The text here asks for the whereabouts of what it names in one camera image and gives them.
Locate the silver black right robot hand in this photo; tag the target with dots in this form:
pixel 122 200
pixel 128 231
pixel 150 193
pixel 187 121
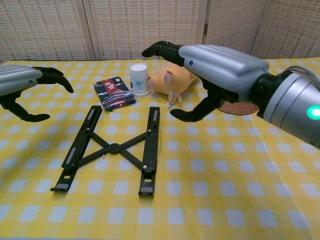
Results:
pixel 220 65

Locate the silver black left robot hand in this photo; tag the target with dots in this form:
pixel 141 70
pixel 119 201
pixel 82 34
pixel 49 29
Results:
pixel 15 77

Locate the black folding laptop stand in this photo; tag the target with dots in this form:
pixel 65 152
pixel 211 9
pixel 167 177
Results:
pixel 113 148

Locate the yellow plush toy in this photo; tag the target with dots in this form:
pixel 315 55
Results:
pixel 175 80

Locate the round brown woven coaster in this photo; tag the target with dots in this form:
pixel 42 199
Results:
pixel 237 110

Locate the white paper cup blue flower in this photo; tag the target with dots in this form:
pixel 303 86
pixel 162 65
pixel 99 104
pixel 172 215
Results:
pixel 138 80

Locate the black red snack packet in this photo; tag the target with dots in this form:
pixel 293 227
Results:
pixel 115 95

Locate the woven folding screen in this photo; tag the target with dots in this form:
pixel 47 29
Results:
pixel 125 25

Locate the yellow white checkered tablecloth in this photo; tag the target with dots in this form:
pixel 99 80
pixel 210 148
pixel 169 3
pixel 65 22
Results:
pixel 225 175

